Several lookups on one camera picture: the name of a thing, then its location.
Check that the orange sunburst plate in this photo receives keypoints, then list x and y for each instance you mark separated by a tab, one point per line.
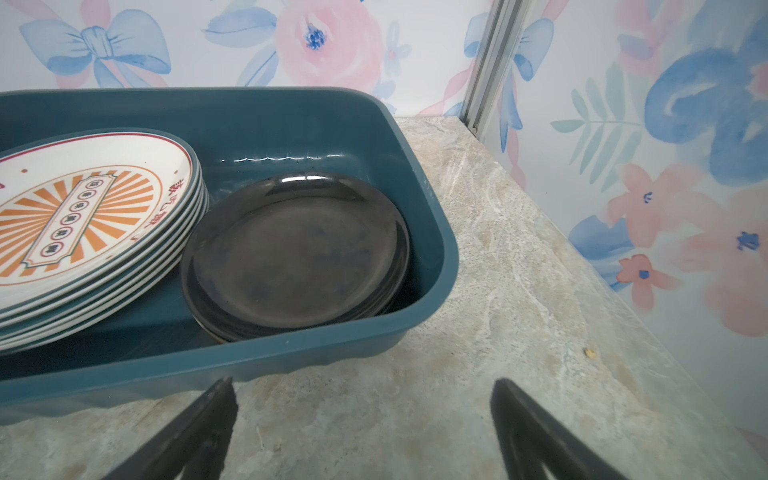
111	297
81	207

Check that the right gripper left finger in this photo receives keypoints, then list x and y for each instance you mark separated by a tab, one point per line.
193	445

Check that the teal plastic bin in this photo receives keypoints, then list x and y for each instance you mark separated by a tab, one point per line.
154	348

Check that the black round plate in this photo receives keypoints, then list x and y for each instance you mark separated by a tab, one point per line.
294	252

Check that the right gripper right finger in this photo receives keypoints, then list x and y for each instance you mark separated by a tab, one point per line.
535	445

